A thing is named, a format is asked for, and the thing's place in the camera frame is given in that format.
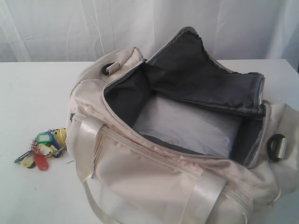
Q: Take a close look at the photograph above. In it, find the cream canvas duffel bag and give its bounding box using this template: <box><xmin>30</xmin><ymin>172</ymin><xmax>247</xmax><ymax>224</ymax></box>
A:
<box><xmin>66</xmin><ymin>27</ymin><xmax>299</xmax><ymax>224</ymax></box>

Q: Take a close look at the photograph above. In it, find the bunch of colourful key tags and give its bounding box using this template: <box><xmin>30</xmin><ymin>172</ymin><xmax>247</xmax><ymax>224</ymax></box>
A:
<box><xmin>14</xmin><ymin>127</ymin><xmax>67</xmax><ymax>171</ymax></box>

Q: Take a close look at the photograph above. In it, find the white foam block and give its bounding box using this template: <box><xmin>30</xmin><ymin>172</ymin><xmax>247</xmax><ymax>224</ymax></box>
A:
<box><xmin>133</xmin><ymin>95</ymin><xmax>242</xmax><ymax>158</ymax></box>

